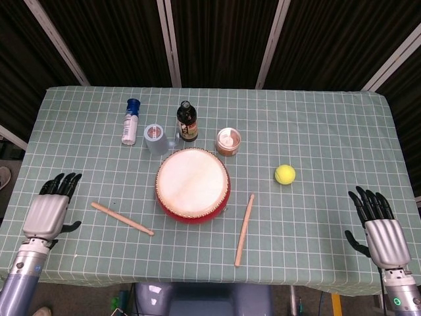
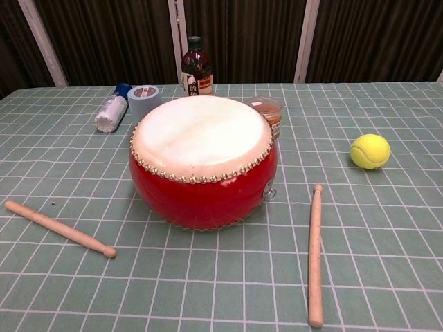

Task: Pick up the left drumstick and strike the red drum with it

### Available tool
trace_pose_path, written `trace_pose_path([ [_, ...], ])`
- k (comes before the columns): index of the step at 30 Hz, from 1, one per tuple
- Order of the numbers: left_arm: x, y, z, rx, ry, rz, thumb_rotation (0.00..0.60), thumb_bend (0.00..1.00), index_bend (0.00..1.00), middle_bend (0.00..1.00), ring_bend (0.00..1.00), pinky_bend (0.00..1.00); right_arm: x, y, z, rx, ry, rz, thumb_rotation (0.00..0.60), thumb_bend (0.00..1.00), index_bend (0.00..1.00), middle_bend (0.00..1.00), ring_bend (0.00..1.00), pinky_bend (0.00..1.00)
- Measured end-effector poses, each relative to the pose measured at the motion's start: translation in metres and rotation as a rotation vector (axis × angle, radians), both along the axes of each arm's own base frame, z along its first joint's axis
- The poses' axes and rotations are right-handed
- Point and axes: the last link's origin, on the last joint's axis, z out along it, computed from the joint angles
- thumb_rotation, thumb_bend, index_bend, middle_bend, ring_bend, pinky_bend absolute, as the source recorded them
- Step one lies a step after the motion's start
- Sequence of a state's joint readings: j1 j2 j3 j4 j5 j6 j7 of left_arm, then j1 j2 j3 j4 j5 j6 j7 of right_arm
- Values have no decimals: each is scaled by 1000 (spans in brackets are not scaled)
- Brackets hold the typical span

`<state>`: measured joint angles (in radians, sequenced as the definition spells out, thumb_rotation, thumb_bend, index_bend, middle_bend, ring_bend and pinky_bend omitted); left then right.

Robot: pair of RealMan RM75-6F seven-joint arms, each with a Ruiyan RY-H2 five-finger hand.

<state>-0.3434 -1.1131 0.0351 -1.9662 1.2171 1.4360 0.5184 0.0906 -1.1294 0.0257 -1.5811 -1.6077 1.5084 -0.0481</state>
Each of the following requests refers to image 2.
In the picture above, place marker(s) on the wooden drumstick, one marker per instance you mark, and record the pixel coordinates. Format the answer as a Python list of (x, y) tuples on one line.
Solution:
[(59, 227), (315, 259)]

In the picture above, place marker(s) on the red drum with white skin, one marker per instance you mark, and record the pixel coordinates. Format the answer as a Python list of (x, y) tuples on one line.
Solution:
[(200, 200)]

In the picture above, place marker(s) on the clear jar with amber content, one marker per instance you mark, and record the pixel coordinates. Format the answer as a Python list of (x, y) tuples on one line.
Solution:
[(273, 112)]

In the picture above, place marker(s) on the light blue tape roll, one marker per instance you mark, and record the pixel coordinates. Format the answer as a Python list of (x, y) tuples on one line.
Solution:
[(142, 103)]

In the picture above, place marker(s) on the brown bottle with white label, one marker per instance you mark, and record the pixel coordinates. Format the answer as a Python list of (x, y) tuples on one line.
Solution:
[(196, 65)]

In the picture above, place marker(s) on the green grid tablecloth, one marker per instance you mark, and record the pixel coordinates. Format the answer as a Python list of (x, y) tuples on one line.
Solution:
[(221, 276)]

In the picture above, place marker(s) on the white tube with blue cap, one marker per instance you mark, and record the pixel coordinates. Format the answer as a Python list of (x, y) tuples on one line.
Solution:
[(110, 112)]

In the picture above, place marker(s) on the yellow tennis ball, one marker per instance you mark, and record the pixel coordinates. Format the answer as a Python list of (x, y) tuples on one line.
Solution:
[(370, 151)]

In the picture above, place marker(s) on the dark pleated curtain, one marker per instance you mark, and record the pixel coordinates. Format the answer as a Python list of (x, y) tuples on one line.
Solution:
[(104, 41)]

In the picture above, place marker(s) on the white frame post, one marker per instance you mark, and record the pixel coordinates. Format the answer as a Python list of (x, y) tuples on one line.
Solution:
[(306, 45), (177, 34), (43, 45)]

